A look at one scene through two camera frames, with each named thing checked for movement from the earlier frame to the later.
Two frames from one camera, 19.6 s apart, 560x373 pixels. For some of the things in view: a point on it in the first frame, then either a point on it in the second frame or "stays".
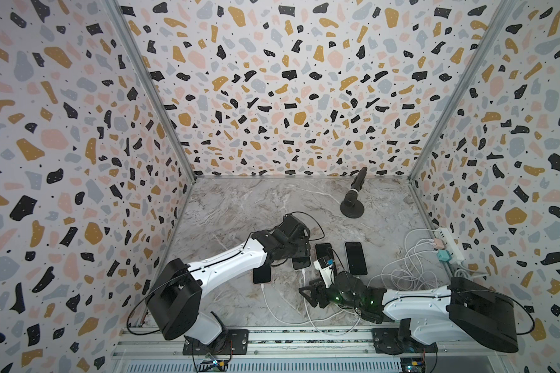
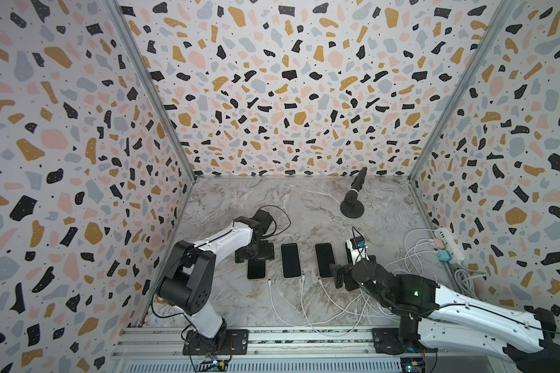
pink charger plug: [439, 244] stays
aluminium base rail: [309, 349] stays
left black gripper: [304, 247] -> [267, 252]
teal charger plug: [443, 255] stays
